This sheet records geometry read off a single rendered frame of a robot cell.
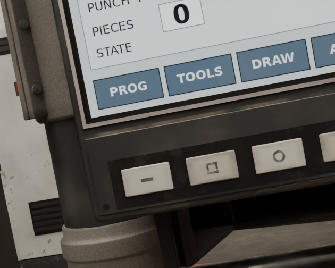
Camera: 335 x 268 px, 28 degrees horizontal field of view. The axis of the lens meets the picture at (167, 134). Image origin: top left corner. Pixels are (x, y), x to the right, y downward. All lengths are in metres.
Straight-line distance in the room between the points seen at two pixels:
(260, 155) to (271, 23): 0.10
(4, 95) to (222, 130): 4.53
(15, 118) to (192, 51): 4.49
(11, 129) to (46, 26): 4.36
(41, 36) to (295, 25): 0.25
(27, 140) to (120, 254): 4.33
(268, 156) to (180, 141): 0.07
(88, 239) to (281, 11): 0.29
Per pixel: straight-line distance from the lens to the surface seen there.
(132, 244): 0.64
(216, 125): 0.50
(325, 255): 0.54
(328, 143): 0.50
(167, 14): 0.51
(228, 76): 0.50
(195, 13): 0.50
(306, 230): 1.52
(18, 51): 0.64
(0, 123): 5.02
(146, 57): 0.51
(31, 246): 5.08
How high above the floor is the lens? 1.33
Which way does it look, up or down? 3 degrees down
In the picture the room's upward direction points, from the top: 11 degrees counter-clockwise
